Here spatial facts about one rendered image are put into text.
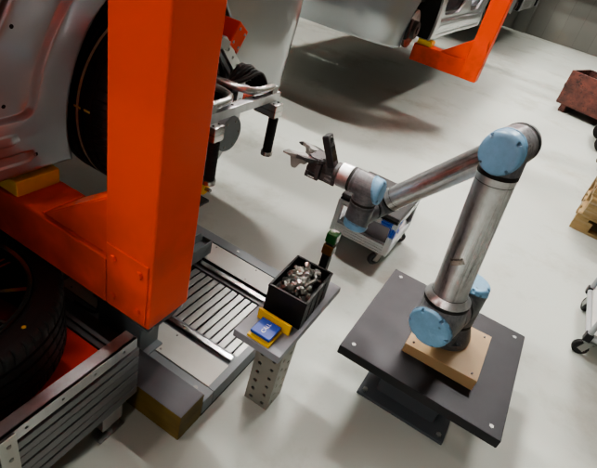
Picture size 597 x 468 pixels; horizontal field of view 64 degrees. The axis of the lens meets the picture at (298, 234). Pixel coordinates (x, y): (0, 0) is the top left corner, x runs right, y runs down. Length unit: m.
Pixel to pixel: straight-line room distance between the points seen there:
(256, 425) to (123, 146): 1.14
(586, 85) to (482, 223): 6.26
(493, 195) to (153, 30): 0.95
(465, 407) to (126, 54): 1.47
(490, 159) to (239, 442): 1.22
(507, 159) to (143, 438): 1.41
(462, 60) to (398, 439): 3.79
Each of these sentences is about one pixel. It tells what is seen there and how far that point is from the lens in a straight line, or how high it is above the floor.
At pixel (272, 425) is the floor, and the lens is 1.88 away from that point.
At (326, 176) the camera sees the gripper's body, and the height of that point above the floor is 0.78.
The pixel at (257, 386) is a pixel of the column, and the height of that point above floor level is 0.09.
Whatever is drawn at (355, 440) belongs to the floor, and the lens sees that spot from 1.94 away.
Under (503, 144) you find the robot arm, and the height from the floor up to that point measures 1.16.
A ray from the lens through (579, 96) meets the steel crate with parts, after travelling 7.67.
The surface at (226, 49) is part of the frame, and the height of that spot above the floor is 1.08.
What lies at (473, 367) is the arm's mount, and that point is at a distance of 1.89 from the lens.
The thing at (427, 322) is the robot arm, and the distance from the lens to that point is 1.63.
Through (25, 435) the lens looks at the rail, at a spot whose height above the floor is 0.34.
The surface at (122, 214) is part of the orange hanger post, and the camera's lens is 1.22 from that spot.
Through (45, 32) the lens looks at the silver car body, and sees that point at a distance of 1.50.
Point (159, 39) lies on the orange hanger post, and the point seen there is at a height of 1.28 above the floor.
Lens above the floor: 1.55
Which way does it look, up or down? 34 degrees down
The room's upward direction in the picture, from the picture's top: 16 degrees clockwise
